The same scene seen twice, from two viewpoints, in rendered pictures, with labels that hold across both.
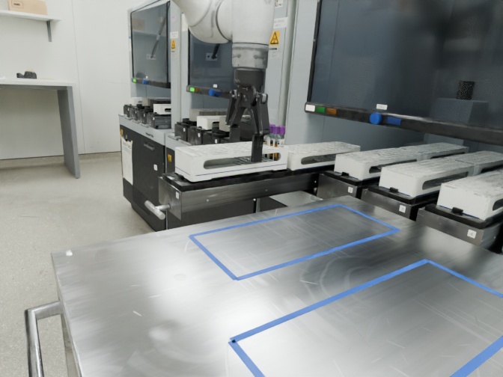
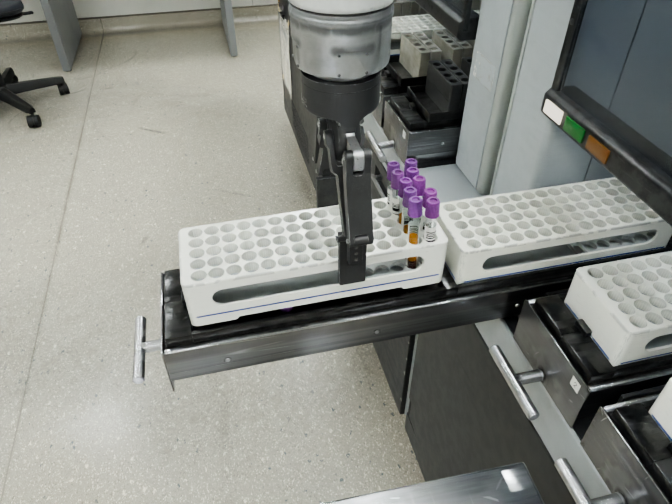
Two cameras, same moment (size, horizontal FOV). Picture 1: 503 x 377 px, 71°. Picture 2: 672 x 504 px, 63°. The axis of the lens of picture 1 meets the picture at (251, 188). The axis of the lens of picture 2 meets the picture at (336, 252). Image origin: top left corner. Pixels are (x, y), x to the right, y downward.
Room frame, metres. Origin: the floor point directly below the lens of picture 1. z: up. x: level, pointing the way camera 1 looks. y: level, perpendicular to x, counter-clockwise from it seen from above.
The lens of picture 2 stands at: (0.48, -0.17, 1.28)
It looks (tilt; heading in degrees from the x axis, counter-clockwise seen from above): 41 degrees down; 23
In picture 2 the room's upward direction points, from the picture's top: straight up
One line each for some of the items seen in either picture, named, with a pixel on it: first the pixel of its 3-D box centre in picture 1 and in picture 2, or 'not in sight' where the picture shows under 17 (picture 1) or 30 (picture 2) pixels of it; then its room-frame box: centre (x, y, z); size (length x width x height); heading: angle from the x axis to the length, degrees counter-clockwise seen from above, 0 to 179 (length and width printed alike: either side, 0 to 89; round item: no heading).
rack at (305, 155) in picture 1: (317, 155); (550, 229); (1.10, -0.20, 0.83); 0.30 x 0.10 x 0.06; 127
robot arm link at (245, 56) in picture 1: (250, 57); (341, 35); (0.93, 0.02, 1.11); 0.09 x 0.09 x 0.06
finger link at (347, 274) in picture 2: (257, 148); (352, 257); (0.89, -0.01, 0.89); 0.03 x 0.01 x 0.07; 127
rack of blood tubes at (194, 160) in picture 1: (234, 158); (312, 255); (0.92, 0.05, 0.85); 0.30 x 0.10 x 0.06; 127
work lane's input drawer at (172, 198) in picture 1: (272, 179); (416, 281); (1.00, -0.06, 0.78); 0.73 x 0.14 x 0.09; 127
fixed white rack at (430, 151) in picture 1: (433, 155); not in sight; (1.23, -0.63, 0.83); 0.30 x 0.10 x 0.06; 127
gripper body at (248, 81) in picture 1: (248, 88); (340, 111); (0.93, 0.02, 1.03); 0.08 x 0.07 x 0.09; 37
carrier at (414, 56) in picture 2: (227, 125); (413, 57); (1.55, 0.12, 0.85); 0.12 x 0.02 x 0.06; 38
